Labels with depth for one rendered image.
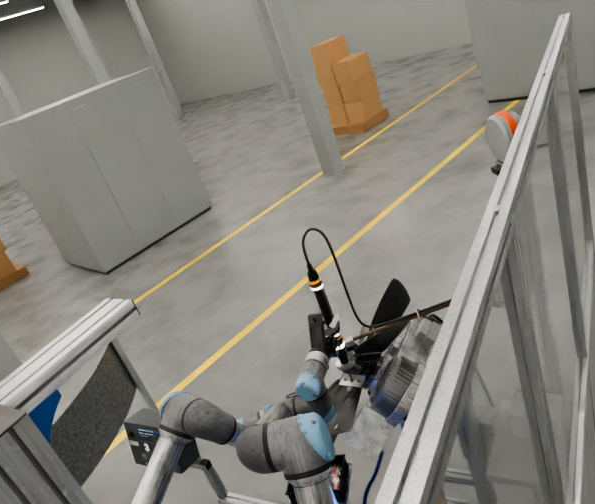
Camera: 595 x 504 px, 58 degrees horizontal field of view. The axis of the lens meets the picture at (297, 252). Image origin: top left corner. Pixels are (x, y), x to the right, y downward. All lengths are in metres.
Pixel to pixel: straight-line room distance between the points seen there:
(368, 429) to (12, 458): 1.36
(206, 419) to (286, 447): 0.47
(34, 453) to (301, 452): 0.58
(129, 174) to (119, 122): 0.71
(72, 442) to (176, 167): 5.55
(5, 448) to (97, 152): 6.81
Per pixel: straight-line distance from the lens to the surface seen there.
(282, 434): 1.32
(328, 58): 9.84
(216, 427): 1.74
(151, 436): 2.21
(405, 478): 0.57
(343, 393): 1.99
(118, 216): 7.80
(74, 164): 7.57
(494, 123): 1.79
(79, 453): 3.36
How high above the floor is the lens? 2.47
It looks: 24 degrees down
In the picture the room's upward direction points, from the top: 21 degrees counter-clockwise
